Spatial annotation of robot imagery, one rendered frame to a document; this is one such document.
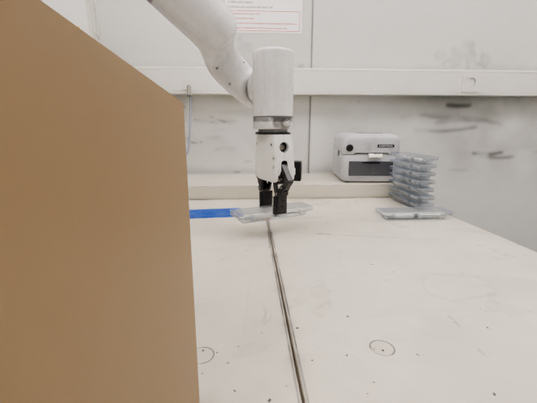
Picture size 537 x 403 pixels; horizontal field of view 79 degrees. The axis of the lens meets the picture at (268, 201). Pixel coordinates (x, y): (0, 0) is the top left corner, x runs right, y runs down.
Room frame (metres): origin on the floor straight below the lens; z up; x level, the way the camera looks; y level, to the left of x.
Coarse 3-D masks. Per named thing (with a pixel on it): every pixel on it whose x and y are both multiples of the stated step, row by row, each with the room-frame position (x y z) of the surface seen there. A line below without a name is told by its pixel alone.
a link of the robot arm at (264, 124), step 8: (256, 120) 0.68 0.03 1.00; (264, 120) 0.67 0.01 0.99; (272, 120) 0.66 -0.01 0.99; (280, 120) 0.67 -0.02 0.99; (288, 120) 0.67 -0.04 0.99; (256, 128) 0.68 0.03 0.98; (264, 128) 0.67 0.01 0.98; (272, 128) 0.66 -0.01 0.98; (280, 128) 0.67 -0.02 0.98; (288, 128) 0.68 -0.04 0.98
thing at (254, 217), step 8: (296, 208) 0.70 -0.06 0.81; (304, 208) 0.71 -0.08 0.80; (312, 208) 0.72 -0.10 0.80; (240, 216) 0.64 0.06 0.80; (248, 216) 0.65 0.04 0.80; (256, 216) 0.65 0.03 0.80; (264, 216) 0.66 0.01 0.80; (272, 216) 0.68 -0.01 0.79; (280, 216) 0.69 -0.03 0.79; (288, 216) 0.70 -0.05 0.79
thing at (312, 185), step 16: (192, 176) 1.28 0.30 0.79; (208, 176) 1.28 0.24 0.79; (224, 176) 1.28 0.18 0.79; (240, 176) 1.28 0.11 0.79; (256, 176) 1.28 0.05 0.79; (304, 176) 1.28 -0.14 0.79; (320, 176) 1.28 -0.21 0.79; (336, 176) 1.28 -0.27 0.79; (192, 192) 1.05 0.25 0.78; (208, 192) 1.05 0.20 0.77; (224, 192) 1.06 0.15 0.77; (240, 192) 1.06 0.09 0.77; (256, 192) 1.06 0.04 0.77; (272, 192) 1.06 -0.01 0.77; (288, 192) 1.07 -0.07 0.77; (304, 192) 1.07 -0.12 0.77; (320, 192) 1.07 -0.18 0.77; (336, 192) 1.08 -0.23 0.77; (352, 192) 1.08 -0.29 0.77; (368, 192) 1.08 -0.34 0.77; (384, 192) 1.09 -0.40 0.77
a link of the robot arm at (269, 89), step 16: (272, 48) 0.66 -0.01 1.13; (256, 64) 0.68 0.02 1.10; (272, 64) 0.66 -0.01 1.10; (288, 64) 0.68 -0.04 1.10; (256, 80) 0.68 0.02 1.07; (272, 80) 0.66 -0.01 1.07; (288, 80) 0.68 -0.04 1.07; (256, 96) 0.68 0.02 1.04; (272, 96) 0.66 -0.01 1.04; (288, 96) 0.68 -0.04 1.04; (256, 112) 0.68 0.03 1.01; (272, 112) 0.66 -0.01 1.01; (288, 112) 0.68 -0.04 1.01
